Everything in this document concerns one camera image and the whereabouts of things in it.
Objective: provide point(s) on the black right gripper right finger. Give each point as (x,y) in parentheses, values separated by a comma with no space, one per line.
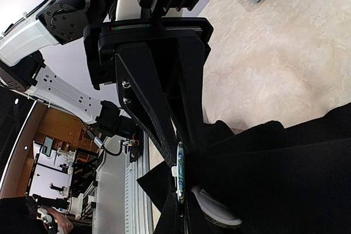
(195,221)

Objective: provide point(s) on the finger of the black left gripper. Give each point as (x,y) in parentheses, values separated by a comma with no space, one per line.
(153,80)
(187,112)

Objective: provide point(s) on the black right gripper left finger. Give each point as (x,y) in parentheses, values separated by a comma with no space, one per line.
(169,221)

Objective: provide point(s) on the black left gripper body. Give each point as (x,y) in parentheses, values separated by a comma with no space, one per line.
(103,41)

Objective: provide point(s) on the green round brooch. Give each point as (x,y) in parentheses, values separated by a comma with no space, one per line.
(179,173)

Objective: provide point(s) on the black garment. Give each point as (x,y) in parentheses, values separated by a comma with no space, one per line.
(275,179)

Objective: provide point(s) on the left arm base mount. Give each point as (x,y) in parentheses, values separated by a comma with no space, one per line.
(110,123)

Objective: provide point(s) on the front aluminium rail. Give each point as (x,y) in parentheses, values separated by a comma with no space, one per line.
(122,205)

